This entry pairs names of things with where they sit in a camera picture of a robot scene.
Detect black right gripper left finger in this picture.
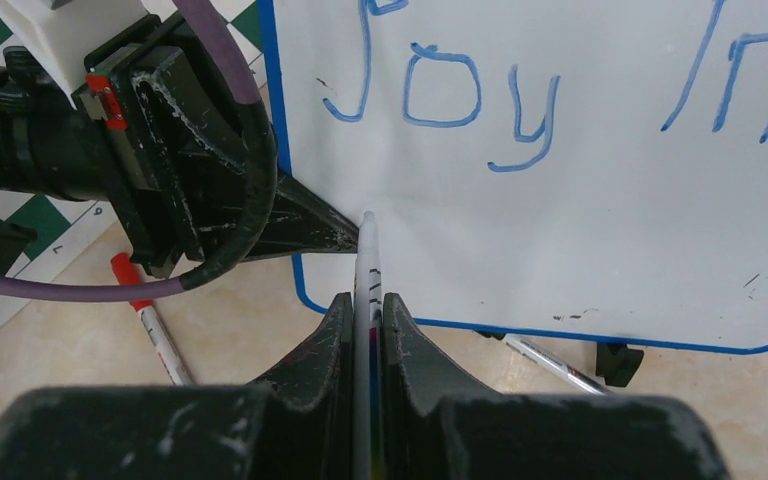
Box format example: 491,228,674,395
0,293,353,479

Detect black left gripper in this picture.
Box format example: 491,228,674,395
73,13,359,279

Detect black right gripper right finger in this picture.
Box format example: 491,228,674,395
382,293,730,479

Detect blue marker pen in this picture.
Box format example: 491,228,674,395
352,211,384,479

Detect blue framed whiteboard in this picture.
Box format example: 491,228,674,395
258,1,768,354

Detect black cap marker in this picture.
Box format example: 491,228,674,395
478,331,612,395

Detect red cap marker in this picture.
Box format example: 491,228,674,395
110,252,193,386

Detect green white chessboard mat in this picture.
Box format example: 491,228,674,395
0,0,266,333

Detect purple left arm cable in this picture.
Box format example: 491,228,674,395
0,0,279,305

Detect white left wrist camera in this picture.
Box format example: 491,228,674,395
0,0,175,95

